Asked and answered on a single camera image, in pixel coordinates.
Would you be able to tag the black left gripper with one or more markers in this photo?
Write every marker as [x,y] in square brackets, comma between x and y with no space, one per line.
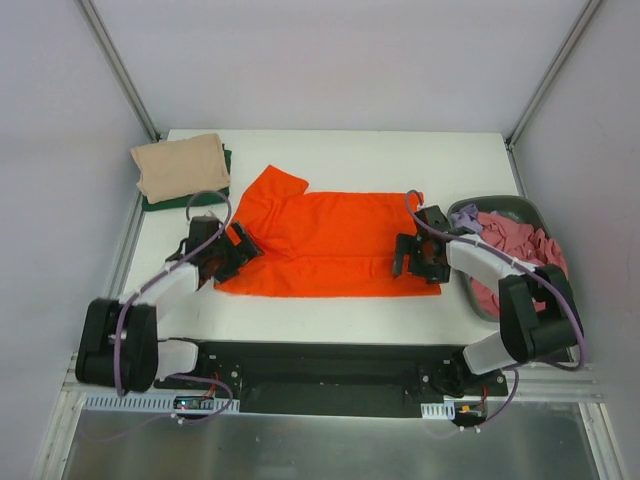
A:
[235,251]

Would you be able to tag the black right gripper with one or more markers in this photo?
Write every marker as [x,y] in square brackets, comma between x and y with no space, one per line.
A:
[412,256]

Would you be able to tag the orange t-shirt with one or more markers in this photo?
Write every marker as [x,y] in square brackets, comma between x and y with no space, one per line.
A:
[322,244]

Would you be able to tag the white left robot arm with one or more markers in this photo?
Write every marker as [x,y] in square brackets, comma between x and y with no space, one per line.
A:
[120,346]

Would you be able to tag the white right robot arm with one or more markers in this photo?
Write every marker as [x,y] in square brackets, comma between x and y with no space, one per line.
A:
[537,315]

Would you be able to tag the folded dark green t-shirt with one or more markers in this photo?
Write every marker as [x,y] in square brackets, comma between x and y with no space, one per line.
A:
[205,199]

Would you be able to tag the lavender crumpled t-shirt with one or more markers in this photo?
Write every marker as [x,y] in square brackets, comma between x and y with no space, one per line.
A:
[466,218]

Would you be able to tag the folded beige t-shirt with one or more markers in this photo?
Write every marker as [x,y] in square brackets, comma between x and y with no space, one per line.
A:
[174,169]

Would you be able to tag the pink crumpled t-shirt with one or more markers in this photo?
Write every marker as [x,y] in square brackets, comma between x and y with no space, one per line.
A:
[522,241]

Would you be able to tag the grey-green plastic laundry bin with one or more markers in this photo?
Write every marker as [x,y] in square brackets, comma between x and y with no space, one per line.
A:
[515,208]

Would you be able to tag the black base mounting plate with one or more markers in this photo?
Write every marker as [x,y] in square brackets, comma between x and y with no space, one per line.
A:
[388,381]

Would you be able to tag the white slotted cable duct right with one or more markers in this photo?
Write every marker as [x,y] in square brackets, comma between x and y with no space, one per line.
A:
[438,411]

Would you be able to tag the white slotted cable duct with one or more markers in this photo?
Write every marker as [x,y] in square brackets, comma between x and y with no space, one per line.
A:
[161,403]
[438,411]

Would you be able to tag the aluminium front cross rail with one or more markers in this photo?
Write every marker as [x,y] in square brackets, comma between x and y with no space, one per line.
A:
[537,383]

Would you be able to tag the white slotted cable duct left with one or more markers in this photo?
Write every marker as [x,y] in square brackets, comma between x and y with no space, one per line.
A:
[161,403]

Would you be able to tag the aluminium frame rail right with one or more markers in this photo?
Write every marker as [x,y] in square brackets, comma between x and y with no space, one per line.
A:
[567,47]

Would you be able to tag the aluminium frame rail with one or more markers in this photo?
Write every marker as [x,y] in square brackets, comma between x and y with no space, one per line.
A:
[98,28]
[567,47]

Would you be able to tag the aluminium frame rail left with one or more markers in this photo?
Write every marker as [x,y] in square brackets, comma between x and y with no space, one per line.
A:
[98,28]

